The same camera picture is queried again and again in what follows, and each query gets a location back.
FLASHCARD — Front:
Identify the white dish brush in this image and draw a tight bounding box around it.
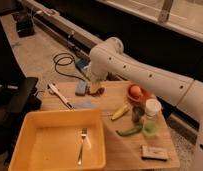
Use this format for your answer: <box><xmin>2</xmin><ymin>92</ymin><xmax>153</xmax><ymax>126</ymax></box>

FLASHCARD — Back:
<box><xmin>48</xmin><ymin>83</ymin><xmax>74</xmax><ymax>110</ymax></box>

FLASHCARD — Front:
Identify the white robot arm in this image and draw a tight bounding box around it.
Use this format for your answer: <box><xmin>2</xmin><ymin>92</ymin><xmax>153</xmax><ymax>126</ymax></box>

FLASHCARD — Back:
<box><xmin>88</xmin><ymin>37</ymin><xmax>203</xmax><ymax>171</ymax></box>

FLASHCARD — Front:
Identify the yellow plastic tray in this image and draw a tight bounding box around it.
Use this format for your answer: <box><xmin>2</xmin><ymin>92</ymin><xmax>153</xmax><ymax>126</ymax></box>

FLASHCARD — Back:
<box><xmin>8</xmin><ymin>109</ymin><xmax>106</xmax><ymax>171</ymax></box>

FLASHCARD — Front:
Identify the dark red grape bunch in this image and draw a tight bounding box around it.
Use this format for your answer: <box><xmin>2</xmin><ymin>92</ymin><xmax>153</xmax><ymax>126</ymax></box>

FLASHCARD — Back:
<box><xmin>87</xmin><ymin>87</ymin><xmax>105</xmax><ymax>97</ymax></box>

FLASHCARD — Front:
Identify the blue sponge block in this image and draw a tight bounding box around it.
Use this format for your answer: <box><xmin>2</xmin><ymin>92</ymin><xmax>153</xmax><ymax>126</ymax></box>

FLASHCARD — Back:
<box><xmin>75</xmin><ymin>81</ymin><xmax>87</xmax><ymax>96</ymax></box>

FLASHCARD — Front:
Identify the blue and black device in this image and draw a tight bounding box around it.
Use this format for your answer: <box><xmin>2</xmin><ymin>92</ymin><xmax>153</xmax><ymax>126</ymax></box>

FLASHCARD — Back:
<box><xmin>75</xmin><ymin>59</ymin><xmax>90</xmax><ymax>74</ymax></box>

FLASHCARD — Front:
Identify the orange egg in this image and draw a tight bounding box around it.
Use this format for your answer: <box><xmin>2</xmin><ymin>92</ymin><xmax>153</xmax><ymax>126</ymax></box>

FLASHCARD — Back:
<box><xmin>130</xmin><ymin>85</ymin><xmax>142</xmax><ymax>99</ymax></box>

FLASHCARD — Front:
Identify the orange bowl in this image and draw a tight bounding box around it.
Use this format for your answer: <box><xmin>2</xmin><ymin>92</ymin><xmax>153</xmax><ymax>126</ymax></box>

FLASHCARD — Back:
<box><xmin>127</xmin><ymin>84</ymin><xmax>150</xmax><ymax>103</ymax></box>

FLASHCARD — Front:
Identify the small metal cup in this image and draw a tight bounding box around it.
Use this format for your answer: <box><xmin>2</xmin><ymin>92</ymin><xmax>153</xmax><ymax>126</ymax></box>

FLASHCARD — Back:
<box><xmin>132</xmin><ymin>106</ymin><xmax>144</xmax><ymax>122</ymax></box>

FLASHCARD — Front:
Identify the silver metal fork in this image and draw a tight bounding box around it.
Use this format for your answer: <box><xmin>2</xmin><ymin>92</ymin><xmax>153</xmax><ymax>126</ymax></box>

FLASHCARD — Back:
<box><xmin>77</xmin><ymin>128</ymin><xmax>87</xmax><ymax>166</ymax></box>

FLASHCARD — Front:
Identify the clear bottle white lid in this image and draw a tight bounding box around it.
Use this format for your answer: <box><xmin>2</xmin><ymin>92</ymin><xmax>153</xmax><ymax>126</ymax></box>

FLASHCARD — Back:
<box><xmin>142</xmin><ymin>98</ymin><xmax>162</xmax><ymax>137</ymax></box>

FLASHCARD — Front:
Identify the green chili pepper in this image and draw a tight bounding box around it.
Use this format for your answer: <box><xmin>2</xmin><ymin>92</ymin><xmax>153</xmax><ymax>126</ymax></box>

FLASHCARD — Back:
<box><xmin>116</xmin><ymin>125</ymin><xmax>143</xmax><ymax>137</ymax></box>

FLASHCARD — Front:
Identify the wooden board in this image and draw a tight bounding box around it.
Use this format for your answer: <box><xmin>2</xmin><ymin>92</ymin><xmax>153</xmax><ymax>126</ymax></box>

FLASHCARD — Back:
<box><xmin>40</xmin><ymin>80</ymin><xmax>181</xmax><ymax>171</ymax></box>

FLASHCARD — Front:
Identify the brown rectangular block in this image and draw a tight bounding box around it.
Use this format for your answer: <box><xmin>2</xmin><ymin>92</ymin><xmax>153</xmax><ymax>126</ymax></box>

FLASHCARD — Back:
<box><xmin>141</xmin><ymin>145</ymin><xmax>169</xmax><ymax>161</ymax></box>

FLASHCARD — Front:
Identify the black chair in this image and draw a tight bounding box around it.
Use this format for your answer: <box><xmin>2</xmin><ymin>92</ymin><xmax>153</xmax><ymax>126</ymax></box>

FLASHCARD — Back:
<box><xmin>0</xmin><ymin>77</ymin><xmax>41</xmax><ymax>154</ymax></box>

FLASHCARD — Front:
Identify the black box on floor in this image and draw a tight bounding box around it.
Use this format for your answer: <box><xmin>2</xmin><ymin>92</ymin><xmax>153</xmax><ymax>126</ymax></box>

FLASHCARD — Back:
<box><xmin>16</xmin><ymin>15</ymin><xmax>35</xmax><ymax>37</ymax></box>

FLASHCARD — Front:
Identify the black cable loop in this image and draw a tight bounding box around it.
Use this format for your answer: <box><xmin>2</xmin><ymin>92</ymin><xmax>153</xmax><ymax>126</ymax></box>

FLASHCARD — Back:
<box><xmin>52</xmin><ymin>52</ymin><xmax>87</xmax><ymax>82</ymax></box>

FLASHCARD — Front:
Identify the long metal rail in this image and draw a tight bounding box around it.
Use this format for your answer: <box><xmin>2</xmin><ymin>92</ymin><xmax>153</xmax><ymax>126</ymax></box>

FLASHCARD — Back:
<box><xmin>18</xmin><ymin>0</ymin><xmax>203</xmax><ymax>141</ymax></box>

